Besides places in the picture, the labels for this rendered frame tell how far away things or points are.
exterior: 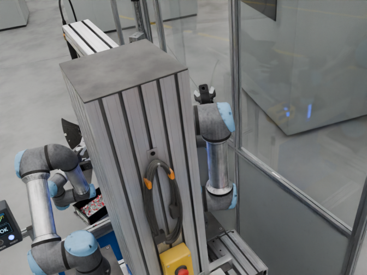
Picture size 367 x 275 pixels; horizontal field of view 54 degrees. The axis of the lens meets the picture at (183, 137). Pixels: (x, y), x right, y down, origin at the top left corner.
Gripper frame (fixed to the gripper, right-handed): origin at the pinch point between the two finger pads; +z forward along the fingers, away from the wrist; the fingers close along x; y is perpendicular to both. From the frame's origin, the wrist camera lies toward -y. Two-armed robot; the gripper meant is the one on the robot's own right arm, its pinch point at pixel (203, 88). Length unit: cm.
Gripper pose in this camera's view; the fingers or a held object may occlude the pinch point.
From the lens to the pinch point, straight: 195.0
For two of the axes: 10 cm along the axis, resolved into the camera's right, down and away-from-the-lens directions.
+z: -0.4, -5.8, 8.1
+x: 9.7, -2.2, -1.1
